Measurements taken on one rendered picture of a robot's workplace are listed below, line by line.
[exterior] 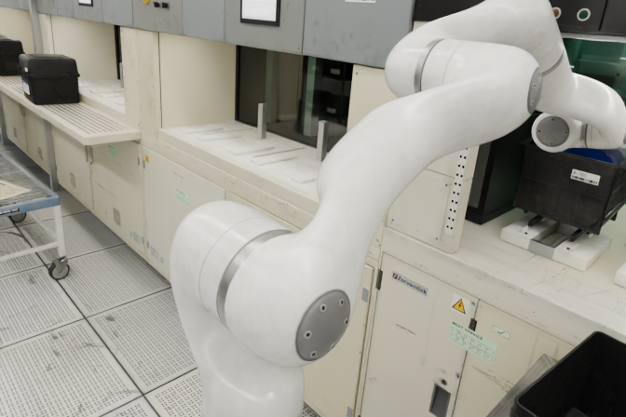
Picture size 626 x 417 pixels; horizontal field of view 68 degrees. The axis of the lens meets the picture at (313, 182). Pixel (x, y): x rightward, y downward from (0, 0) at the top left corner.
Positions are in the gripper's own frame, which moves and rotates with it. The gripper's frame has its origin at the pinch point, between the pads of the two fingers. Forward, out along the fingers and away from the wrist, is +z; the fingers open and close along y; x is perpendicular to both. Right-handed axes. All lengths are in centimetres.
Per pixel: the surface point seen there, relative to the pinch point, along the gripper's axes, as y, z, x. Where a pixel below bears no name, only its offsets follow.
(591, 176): 5.0, -9.2, -12.3
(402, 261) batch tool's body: -28, -30, -42
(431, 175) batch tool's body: -24.6, -30.0, -16.5
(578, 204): 3.8, -8.3, -20.0
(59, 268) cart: -208, -56, -115
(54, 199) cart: -208, -55, -77
